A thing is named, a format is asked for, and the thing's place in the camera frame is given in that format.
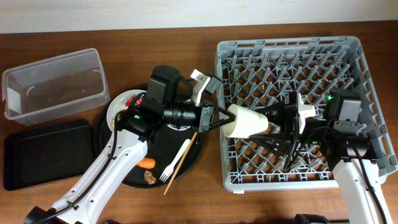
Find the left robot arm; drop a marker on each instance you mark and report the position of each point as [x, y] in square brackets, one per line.
[169, 99]

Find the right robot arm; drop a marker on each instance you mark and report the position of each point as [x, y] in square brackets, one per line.
[350, 157]

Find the orange carrot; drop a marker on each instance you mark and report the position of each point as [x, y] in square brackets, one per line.
[146, 163]

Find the white bowl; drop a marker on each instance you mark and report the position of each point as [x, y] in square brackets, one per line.
[178, 128]

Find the round black tray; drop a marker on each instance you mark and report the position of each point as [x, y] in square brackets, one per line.
[163, 151]

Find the wooden chopstick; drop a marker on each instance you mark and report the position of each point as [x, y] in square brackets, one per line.
[179, 163]

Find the grey plate with food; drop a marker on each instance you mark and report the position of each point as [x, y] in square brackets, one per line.
[118, 104]

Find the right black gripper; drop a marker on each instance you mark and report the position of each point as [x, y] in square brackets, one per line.
[283, 140]

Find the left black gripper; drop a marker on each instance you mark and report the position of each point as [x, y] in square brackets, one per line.
[206, 114]

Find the white plastic fork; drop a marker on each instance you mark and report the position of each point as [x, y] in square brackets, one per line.
[170, 168]

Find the black rectangular tray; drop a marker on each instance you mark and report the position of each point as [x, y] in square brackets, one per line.
[47, 154]

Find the red snack wrapper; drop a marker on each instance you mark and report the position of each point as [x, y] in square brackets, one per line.
[133, 99]

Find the grey dishwasher rack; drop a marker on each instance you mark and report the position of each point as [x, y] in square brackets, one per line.
[259, 73]

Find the cream white cup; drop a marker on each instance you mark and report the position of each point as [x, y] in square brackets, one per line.
[247, 122]

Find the clear plastic bin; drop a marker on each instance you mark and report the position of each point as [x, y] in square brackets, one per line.
[55, 87]

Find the brown food scrap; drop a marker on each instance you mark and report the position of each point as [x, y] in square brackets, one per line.
[149, 177]

